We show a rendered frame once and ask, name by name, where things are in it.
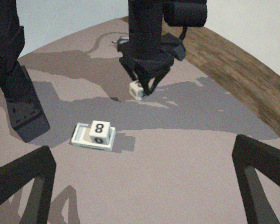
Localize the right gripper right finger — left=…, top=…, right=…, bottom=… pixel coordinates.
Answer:
left=232, top=135, right=280, bottom=224

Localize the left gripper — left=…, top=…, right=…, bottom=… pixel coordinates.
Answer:
left=117, top=27, right=187, bottom=96

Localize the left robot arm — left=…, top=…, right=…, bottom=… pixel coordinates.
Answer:
left=0, top=0, right=208, bottom=131

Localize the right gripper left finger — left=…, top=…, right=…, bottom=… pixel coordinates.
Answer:
left=0, top=145, right=56, bottom=224

